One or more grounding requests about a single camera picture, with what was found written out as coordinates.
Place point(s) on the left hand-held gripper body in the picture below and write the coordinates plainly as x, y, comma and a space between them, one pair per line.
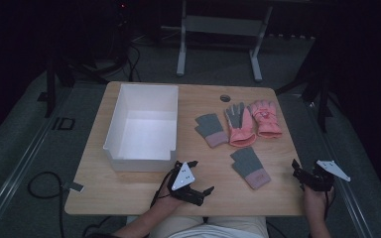
182, 178

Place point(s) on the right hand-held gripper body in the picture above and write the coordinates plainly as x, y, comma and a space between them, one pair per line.
320, 180

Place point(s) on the gray knit glove pink cuff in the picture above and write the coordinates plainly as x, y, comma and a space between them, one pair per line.
210, 127
248, 165

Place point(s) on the pink padded glove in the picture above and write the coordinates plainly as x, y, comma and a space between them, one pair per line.
266, 119

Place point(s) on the white plastic box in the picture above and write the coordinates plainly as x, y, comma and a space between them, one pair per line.
145, 132

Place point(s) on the pink glove with gray palm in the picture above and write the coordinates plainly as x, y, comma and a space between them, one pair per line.
241, 127

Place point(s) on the person's right hand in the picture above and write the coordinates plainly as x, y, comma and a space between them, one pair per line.
316, 201

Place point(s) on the person's left hand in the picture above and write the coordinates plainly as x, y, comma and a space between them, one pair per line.
170, 203

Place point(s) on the person's light trousers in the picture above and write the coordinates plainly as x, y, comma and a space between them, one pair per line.
211, 228

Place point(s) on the black tripod stand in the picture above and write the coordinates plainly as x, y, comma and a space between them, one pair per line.
322, 99
51, 86

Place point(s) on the metal floor rail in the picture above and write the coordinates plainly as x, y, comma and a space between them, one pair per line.
16, 172
344, 195

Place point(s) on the white metal desk frame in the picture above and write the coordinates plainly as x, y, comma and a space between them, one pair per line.
223, 25

